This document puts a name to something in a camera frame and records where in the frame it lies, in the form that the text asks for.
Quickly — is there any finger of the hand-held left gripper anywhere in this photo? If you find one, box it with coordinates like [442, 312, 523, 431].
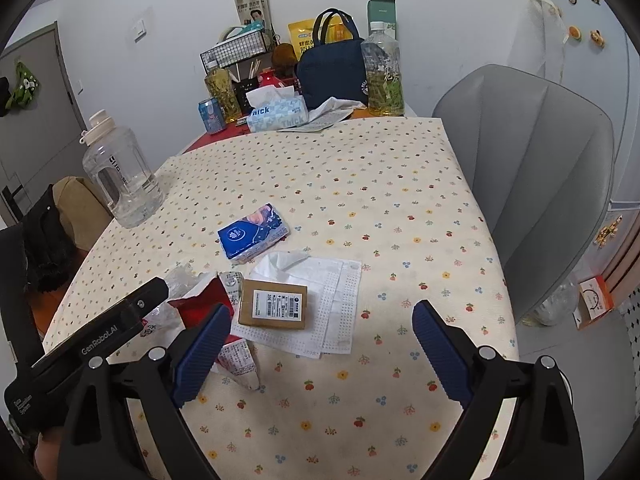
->
[102, 276, 170, 325]

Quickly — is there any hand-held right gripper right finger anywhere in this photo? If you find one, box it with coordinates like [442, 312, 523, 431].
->
[411, 299, 586, 480]

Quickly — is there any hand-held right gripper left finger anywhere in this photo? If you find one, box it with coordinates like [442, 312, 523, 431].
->
[56, 302, 232, 480]

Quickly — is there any white printed wrapper piece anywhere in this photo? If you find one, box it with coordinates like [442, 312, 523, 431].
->
[210, 336, 262, 392]

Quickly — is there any clear plastic wrapper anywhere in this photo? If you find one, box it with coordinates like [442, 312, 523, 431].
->
[141, 258, 218, 342]

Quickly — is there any small labelled cardboard box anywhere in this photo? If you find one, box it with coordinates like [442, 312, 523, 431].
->
[237, 278, 310, 331]

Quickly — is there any black cloth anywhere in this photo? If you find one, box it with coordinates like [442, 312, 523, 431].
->
[20, 183, 77, 294]

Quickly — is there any brown cushion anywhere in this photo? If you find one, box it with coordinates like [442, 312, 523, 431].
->
[52, 175, 114, 252]

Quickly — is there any white embossed paper napkin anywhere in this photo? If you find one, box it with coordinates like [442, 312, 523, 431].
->
[229, 255, 364, 359]

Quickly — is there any clear plastic bag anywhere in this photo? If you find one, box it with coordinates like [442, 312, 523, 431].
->
[519, 280, 581, 327]

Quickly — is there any large clear water jug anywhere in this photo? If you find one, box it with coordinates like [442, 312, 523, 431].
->
[80, 109, 166, 230]

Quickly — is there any blue pocket tissue pack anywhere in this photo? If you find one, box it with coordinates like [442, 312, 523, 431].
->
[217, 203, 291, 264]

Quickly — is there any orange and white box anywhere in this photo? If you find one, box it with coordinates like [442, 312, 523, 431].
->
[578, 275, 615, 330]

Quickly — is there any blue soda can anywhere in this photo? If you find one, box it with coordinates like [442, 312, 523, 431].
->
[198, 97, 227, 136]

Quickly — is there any grey door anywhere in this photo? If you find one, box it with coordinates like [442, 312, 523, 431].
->
[0, 21, 89, 232]

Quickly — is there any grey chair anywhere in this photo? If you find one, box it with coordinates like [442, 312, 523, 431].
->
[430, 63, 616, 319]

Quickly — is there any yellow beaded fridge magnet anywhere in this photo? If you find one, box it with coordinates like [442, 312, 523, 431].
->
[592, 214, 624, 249]

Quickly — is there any small tea bottle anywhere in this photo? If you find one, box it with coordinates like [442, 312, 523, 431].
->
[203, 59, 241, 124]

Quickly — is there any blue tissue box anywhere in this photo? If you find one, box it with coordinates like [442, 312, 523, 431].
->
[244, 85, 309, 134]

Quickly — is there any printed paper sheet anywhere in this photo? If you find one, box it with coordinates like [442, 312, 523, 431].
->
[277, 109, 352, 135]

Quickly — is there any green plush toy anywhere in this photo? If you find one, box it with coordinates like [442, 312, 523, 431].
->
[4, 61, 39, 110]

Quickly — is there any red container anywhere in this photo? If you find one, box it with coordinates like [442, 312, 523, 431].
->
[257, 70, 296, 94]

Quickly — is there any white crumpled plastic bag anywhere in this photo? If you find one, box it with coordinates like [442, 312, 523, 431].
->
[304, 95, 369, 124]

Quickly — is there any brown plush toy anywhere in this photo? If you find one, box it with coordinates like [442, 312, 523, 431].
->
[272, 42, 300, 79]

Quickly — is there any large tea bottle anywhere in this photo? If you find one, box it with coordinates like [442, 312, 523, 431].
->
[359, 21, 406, 118]

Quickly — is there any navy lunch bag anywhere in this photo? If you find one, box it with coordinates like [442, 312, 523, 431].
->
[294, 8, 369, 111]

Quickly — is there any pale blue fridge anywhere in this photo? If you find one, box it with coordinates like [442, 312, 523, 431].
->
[520, 0, 640, 221]

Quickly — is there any yellow snack bag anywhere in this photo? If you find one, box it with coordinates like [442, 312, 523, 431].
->
[287, 15, 352, 61]

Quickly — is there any printed paper bag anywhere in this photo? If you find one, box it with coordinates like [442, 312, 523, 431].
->
[219, 0, 274, 37]

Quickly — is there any white hanging tote bag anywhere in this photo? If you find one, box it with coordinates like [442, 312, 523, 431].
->
[528, 0, 572, 82]

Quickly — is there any green carton box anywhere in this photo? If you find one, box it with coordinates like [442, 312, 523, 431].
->
[366, 0, 399, 36]

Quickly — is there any black wire basket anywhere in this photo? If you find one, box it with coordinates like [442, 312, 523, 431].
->
[199, 28, 274, 81]

